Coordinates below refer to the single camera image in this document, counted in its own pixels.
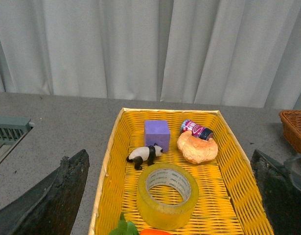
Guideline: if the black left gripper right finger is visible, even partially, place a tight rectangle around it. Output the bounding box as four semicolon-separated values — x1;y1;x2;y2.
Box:
251;149;301;235

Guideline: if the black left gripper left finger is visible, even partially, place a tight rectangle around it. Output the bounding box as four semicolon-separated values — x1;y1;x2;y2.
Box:
0;149;90;235

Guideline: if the yellow packing tape roll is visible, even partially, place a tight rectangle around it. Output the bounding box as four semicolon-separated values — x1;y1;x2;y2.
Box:
136;163;199;231

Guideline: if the yellow woven basket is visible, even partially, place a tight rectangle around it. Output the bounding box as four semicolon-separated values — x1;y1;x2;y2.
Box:
89;108;274;235

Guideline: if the brown wicker basket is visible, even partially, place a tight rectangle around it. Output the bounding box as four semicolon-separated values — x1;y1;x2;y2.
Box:
279;110;301;153

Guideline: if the green toy leaf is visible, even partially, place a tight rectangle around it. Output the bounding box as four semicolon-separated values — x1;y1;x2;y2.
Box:
109;212;139;235

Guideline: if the grey-green slotted rack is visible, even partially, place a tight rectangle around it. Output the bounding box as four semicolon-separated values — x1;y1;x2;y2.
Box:
0;116;35;164

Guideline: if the toy croissant bread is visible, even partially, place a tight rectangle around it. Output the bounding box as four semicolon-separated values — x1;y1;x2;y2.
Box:
177;131;218;165

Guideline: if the orange toy vegetable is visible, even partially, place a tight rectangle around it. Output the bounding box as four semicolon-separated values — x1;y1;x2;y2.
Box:
140;229;172;235

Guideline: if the small pink labelled bottle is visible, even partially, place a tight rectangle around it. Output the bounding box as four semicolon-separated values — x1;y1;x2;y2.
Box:
180;119;214;141

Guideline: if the toy panda figure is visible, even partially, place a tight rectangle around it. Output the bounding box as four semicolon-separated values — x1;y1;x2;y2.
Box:
126;143;163;170

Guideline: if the purple foam cube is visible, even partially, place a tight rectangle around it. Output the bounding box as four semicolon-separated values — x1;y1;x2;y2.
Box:
144;120;171;153

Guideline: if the white curtain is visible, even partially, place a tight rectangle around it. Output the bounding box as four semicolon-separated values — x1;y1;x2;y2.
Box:
0;0;301;109

